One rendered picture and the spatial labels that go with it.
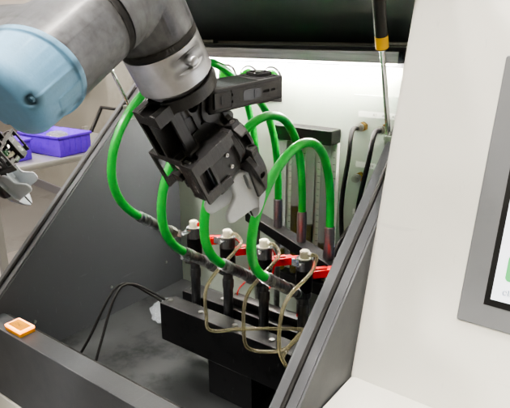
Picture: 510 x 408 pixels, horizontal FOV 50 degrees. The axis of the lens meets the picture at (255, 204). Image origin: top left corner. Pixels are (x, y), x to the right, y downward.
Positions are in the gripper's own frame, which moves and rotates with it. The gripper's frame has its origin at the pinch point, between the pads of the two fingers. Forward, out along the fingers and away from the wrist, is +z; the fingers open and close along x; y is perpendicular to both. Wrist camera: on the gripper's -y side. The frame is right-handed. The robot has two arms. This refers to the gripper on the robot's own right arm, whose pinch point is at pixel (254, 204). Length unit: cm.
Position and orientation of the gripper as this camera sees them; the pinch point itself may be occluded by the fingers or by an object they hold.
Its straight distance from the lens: 66.9
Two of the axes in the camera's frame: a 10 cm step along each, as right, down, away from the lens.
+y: -6.2, 6.8, -3.9
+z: 3.1, 6.7, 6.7
